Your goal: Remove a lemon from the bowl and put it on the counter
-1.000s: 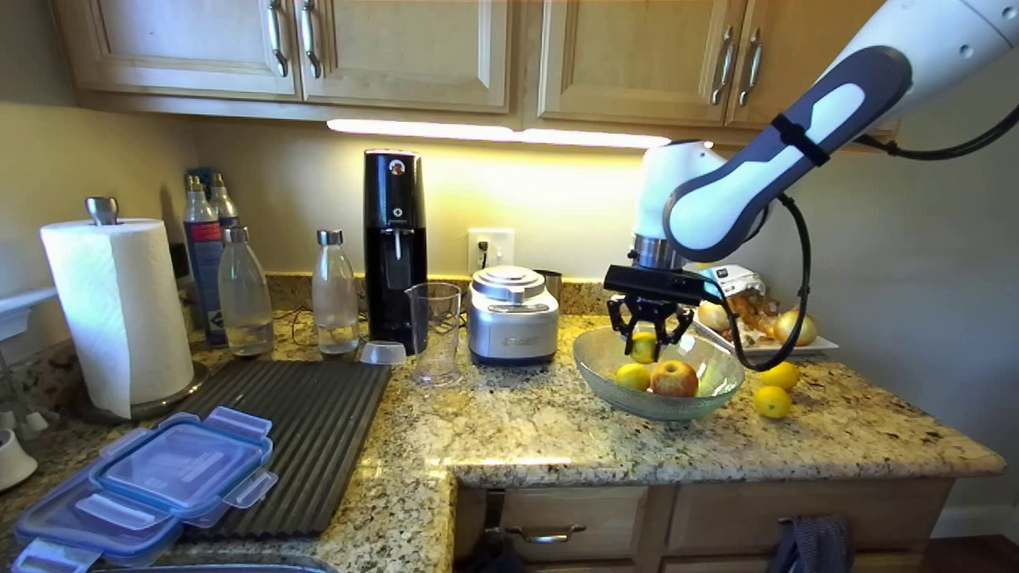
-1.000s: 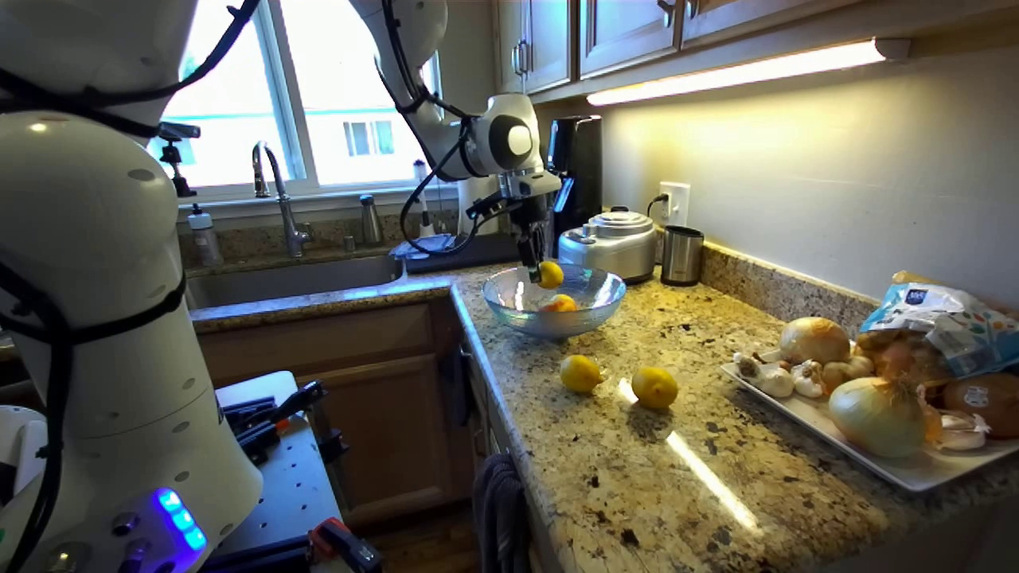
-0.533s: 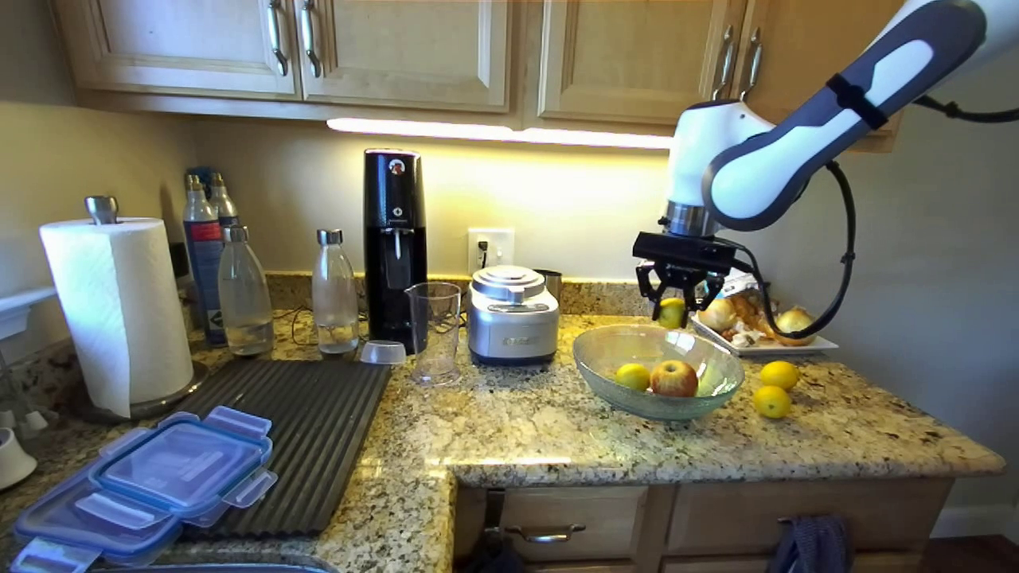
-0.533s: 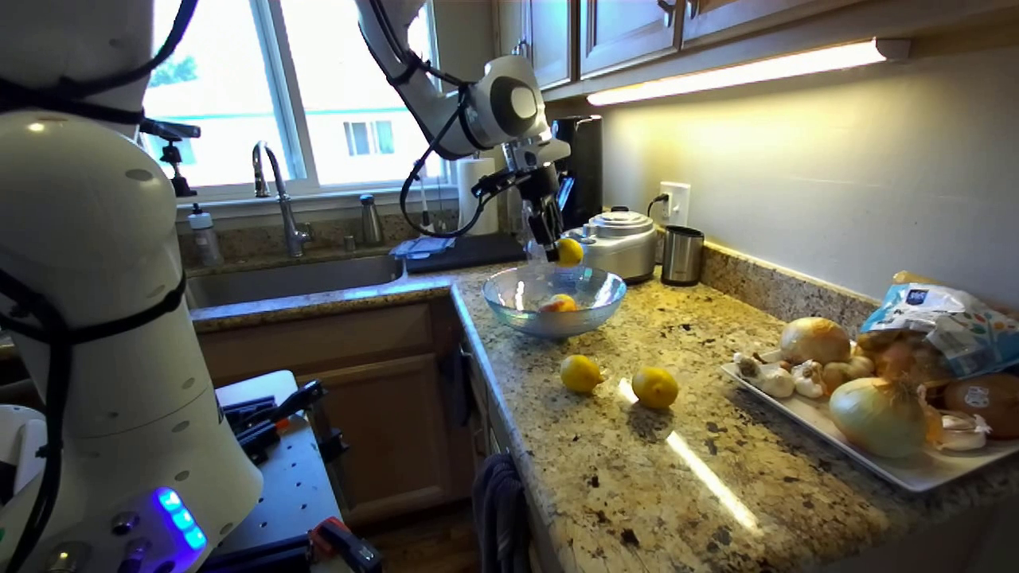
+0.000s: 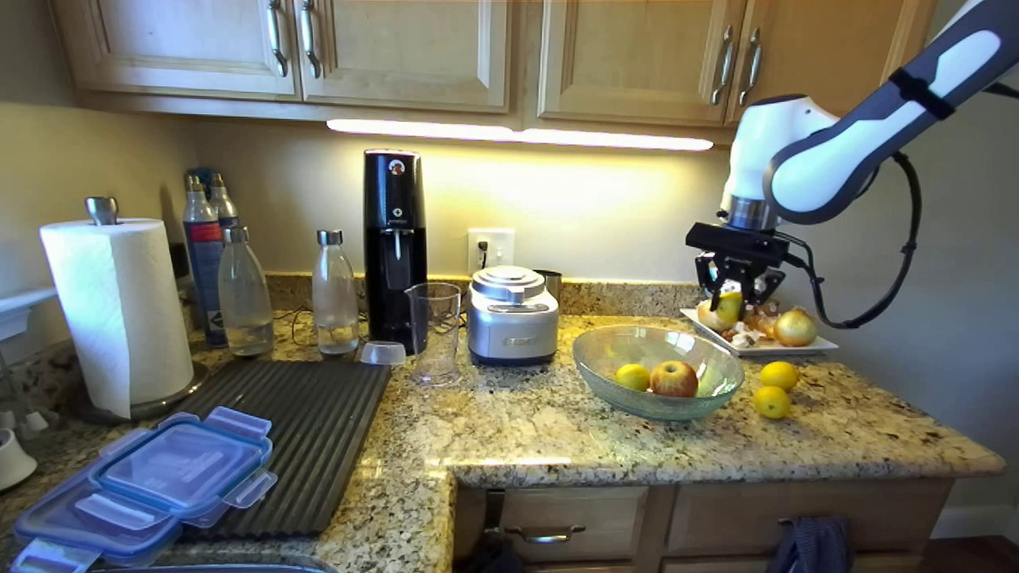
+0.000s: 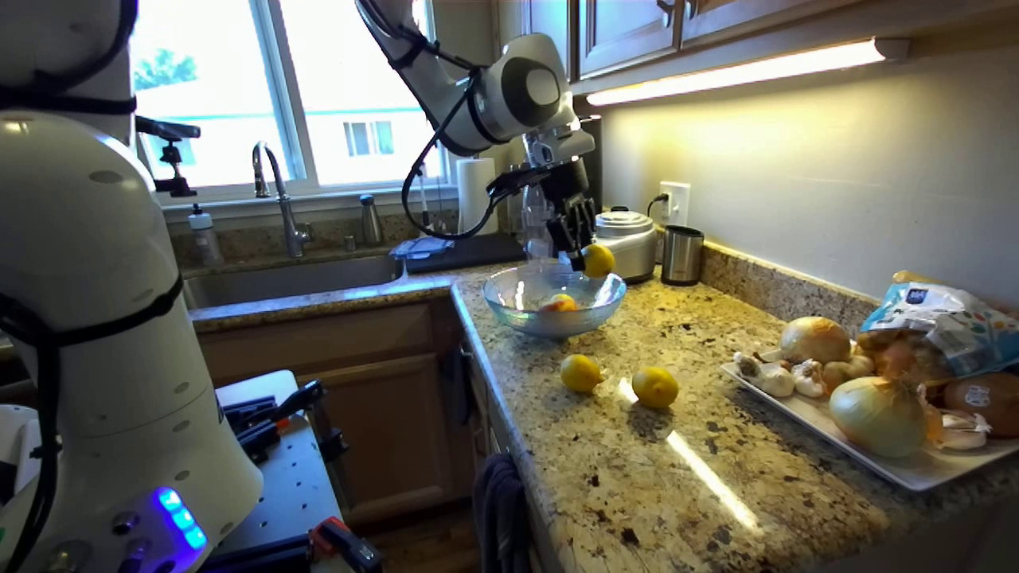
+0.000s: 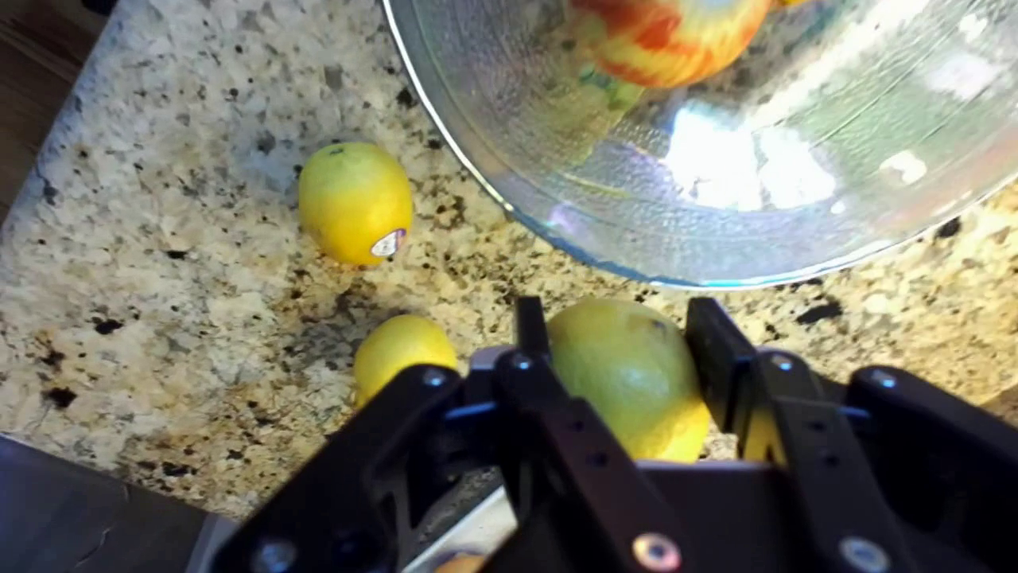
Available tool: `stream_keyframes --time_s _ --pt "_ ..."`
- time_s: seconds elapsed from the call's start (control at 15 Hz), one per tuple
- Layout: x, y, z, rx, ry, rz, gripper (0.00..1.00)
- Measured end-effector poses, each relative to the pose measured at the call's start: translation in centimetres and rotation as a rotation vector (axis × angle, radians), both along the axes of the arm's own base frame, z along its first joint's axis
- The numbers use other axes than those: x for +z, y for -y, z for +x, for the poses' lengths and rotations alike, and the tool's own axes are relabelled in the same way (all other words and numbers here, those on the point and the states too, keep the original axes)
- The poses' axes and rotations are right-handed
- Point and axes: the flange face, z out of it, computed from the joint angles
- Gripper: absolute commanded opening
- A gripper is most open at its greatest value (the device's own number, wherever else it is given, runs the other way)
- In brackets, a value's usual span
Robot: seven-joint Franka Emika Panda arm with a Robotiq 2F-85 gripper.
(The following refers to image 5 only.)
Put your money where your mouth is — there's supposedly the white cup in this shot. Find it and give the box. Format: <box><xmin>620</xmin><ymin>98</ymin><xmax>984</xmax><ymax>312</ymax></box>
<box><xmin>0</xmin><ymin>424</ymin><xmax>43</xmax><ymax>495</ymax></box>

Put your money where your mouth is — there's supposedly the large yellow onion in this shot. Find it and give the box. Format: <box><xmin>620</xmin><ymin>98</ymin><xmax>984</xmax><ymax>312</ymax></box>
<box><xmin>770</xmin><ymin>307</ymin><xmax>822</xmax><ymax>349</ymax></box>

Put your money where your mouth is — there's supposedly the red labelled soda bottle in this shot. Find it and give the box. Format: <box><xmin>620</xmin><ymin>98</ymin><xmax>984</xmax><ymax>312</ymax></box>
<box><xmin>179</xmin><ymin>169</ymin><xmax>232</xmax><ymax>349</ymax></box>

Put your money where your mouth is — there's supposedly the metal cabinet door handle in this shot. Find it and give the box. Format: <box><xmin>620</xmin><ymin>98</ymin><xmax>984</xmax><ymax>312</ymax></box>
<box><xmin>299</xmin><ymin>0</ymin><xmax>325</xmax><ymax>84</ymax></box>
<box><xmin>266</xmin><ymin>0</ymin><xmax>294</xmax><ymax>79</ymax></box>
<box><xmin>711</xmin><ymin>25</ymin><xmax>740</xmax><ymax>107</ymax></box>
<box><xmin>740</xmin><ymin>25</ymin><xmax>768</xmax><ymax>107</ymax></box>

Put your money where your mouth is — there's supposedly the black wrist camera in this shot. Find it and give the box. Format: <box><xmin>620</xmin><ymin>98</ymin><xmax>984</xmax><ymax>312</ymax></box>
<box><xmin>683</xmin><ymin>219</ymin><xmax>749</xmax><ymax>258</ymax></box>

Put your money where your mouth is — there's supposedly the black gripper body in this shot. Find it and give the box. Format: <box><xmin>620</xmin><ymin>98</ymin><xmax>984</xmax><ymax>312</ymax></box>
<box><xmin>698</xmin><ymin>240</ymin><xmax>795</xmax><ymax>284</ymax></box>

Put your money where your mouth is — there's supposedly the silver round kitchen appliance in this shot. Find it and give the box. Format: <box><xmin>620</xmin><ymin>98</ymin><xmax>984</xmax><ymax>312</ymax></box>
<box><xmin>465</xmin><ymin>264</ymin><xmax>564</xmax><ymax>365</ymax></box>

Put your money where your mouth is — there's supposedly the metal drawer handle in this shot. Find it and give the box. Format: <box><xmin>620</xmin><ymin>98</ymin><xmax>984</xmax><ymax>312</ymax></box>
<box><xmin>495</xmin><ymin>523</ymin><xmax>588</xmax><ymax>549</ymax></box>

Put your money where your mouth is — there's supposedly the under cabinet light bar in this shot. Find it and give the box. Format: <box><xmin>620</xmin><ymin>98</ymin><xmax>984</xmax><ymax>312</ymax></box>
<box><xmin>325</xmin><ymin>115</ymin><xmax>717</xmax><ymax>155</ymax></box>

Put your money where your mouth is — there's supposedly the wooden drawer front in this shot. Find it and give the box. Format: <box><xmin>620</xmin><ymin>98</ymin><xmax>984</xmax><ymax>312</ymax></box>
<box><xmin>662</xmin><ymin>475</ymin><xmax>958</xmax><ymax>573</ymax></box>
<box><xmin>455</xmin><ymin>482</ymin><xmax>658</xmax><ymax>573</ymax></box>

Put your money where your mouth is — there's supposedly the wooden upper cabinet door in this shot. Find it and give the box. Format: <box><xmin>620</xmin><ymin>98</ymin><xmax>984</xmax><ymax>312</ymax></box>
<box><xmin>540</xmin><ymin>0</ymin><xmax>741</xmax><ymax>131</ymax></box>
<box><xmin>299</xmin><ymin>0</ymin><xmax>517</xmax><ymax>118</ymax></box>
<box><xmin>51</xmin><ymin>0</ymin><xmax>304</xmax><ymax>104</ymax></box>
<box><xmin>740</xmin><ymin>0</ymin><xmax>940</xmax><ymax>120</ymax></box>

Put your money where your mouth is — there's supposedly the clear glass bottle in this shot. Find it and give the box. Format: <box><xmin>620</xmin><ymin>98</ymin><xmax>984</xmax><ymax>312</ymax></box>
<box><xmin>309</xmin><ymin>226</ymin><xmax>363</xmax><ymax>361</ymax></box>
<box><xmin>214</xmin><ymin>219</ymin><xmax>277</xmax><ymax>361</ymax></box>

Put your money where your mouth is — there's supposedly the dark soda bottle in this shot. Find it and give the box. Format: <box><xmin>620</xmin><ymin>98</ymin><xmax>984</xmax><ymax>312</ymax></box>
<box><xmin>204</xmin><ymin>172</ymin><xmax>241</xmax><ymax>230</ymax></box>

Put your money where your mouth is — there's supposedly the white paper towel roll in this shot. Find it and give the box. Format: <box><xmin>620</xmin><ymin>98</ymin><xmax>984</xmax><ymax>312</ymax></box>
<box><xmin>40</xmin><ymin>194</ymin><xmax>202</xmax><ymax>424</ymax></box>

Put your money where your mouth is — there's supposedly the dark hanging towel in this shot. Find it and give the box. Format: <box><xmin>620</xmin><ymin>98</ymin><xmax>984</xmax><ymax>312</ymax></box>
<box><xmin>763</xmin><ymin>513</ymin><xmax>857</xmax><ymax>573</ymax></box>

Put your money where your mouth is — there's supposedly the white rectangular tray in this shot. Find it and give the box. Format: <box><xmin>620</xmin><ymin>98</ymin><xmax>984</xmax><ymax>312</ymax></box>
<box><xmin>677</xmin><ymin>302</ymin><xmax>842</xmax><ymax>361</ymax></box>

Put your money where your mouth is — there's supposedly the clear plastic pitcher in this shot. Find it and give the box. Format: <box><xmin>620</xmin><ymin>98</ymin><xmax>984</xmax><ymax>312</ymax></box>
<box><xmin>400</xmin><ymin>280</ymin><xmax>467</xmax><ymax>389</ymax></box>

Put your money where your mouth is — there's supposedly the black coffee maker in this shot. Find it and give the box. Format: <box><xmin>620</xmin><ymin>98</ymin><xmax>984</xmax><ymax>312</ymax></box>
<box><xmin>361</xmin><ymin>147</ymin><xmax>431</xmax><ymax>358</ymax></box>

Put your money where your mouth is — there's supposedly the white wall outlet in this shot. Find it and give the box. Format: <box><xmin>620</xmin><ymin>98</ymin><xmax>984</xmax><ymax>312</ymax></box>
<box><xmin>465</xmin><ymin>226</ymin><xmax>519</xmax><ymax>278</ymax></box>

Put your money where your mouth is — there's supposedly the clear glass bowl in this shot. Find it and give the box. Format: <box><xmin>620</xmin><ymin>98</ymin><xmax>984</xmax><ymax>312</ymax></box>
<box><xmin>570</xmin><ymin>321</ymin><xmax>749</xmax><ymax>426</ymax></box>

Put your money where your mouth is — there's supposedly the black ribbed drying mat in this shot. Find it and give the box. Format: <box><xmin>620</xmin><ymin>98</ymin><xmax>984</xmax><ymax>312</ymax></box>
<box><xmin>155</xmin><ymin>358</ymin><xmax>396</xmax><ymax>543</ymax></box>

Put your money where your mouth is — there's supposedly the red yellow apple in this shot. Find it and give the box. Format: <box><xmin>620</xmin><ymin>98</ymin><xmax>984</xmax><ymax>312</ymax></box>
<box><xmin>650</xmin><ymin>358</ymin><xmax>701</xmax><ymax>401</ymax></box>

